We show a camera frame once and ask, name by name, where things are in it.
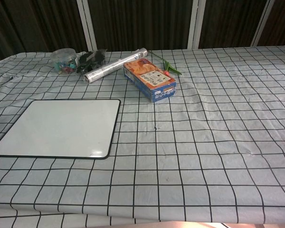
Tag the white board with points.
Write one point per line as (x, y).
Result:
(57, 128)

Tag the orange and blue carton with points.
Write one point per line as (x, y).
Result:
(149, 78)

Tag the artificial red tulip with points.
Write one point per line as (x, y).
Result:
(166, 71)

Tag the silver foil roll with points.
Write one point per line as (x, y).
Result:
(114, 65)

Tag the black grid white tablecloth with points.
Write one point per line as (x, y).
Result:
(204, 142)

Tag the black bag of clips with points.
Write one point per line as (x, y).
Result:
(90, 62)

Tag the dark curtain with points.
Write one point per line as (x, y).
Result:
(142, 23)

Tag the clear jar of clips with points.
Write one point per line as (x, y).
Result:
(61, 59)

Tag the white frame post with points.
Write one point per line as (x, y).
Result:
(261, 23)
(88, 28)
(196, 23)

